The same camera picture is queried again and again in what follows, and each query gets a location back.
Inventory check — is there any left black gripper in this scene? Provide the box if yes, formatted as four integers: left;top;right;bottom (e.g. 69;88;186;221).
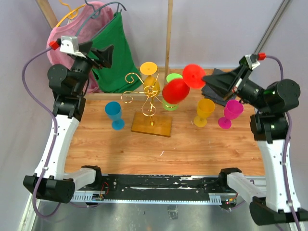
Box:
71;41;113;95

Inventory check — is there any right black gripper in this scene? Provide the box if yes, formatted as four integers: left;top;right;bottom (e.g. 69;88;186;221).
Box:
201;63;268;111

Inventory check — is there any pink wine glass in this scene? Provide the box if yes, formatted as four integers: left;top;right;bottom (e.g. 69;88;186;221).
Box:
218;100;244;129

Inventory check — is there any red wine glass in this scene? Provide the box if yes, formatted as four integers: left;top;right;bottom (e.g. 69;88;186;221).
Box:
162;64;206;104

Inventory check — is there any blue wine glass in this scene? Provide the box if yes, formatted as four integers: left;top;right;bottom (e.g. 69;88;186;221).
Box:
104;101;125;130

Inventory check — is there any green wine glass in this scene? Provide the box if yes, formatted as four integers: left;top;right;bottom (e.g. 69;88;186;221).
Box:
162;73;182;111

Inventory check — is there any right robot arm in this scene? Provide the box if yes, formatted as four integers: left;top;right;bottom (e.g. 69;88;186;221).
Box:
203;65;308;226

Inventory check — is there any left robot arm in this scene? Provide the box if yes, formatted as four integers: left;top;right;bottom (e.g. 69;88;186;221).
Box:
23;37;114;204

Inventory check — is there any orange yellow wine glass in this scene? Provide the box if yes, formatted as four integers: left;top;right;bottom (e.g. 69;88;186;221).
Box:
140;62;160;97

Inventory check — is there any amber rack base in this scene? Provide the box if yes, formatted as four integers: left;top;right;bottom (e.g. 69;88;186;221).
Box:
131;112;173;137

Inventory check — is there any grey folded cloth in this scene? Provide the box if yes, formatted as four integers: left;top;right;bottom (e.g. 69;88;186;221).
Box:
202;83;227;107

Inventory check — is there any pink shirt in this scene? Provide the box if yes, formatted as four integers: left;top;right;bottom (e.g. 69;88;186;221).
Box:
47;1;114;93

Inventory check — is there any green shirt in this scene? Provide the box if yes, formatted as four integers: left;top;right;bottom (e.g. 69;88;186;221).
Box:
92;13;141;93

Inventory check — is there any yellow clothes hanger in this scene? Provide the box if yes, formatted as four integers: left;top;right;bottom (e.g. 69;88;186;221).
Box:
55;0;85;27

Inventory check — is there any aluminium corner profile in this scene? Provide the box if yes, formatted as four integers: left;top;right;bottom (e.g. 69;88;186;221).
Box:
254;0;293;53

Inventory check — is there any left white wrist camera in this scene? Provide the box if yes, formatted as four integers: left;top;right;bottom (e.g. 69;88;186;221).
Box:
60;36;79;54

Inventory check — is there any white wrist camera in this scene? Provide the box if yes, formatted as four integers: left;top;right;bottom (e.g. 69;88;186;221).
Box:
60;36;79;54
240;54;260;70

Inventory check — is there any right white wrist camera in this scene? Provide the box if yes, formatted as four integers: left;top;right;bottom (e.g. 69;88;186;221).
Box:
240;54;260;70

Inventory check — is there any wooden frame post left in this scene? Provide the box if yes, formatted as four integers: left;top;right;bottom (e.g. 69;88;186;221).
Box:
36;0;58;29

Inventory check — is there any wooden frame post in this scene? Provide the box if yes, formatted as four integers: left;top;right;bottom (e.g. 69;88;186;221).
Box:
164;0;173;82
36;0;58;29

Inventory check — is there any gold wire glass rack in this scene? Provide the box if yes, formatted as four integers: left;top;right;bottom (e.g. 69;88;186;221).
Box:
120;67;174;126

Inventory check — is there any wooden frame post centre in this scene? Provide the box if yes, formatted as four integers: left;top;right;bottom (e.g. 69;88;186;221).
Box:
164;0;173;82

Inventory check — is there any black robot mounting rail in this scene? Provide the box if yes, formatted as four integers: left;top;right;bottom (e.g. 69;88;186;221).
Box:
71;174;236;205

